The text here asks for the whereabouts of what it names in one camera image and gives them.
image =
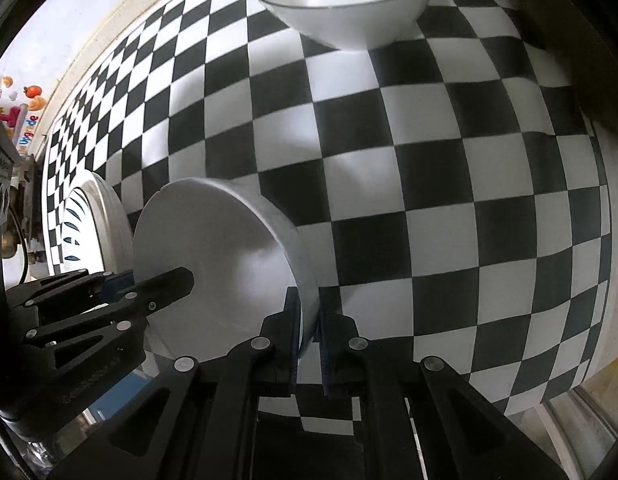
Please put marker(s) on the black white checkered tablecloth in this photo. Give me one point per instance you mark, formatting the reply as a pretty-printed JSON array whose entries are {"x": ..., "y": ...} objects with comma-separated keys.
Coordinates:
[{"x": 439, "y": 170}]

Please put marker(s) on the plain white bowl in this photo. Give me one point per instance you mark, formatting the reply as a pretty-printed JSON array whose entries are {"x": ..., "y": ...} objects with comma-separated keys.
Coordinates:
[{"x": 224, "y": 260}]

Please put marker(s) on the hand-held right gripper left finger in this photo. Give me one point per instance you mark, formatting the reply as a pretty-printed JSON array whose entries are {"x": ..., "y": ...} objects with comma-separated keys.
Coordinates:
[{"x": 291, "y": 330}]

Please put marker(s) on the colourful wall stickers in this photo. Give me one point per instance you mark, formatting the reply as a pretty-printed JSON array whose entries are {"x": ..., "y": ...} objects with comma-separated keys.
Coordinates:
[{"x": 24, "y": 105}]

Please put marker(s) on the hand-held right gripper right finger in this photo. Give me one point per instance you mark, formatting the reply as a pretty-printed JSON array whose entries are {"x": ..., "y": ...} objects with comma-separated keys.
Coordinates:
[{"x": 326, "y": 345}]

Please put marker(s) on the wide white bowl dark rim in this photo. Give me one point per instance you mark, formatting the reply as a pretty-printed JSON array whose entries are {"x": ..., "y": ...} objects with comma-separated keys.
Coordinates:
[{"x": 344, "y": 5}]

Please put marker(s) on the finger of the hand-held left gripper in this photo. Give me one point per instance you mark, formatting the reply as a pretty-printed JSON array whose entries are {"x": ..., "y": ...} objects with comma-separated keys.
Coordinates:
[
  {"x": 164, "y": 285},
  {"x": 64, "y": 287}
]

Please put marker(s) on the white plate with dark stripes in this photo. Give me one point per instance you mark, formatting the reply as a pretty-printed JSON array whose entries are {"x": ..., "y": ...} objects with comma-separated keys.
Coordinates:
[{"x": 81, "y": 225}]

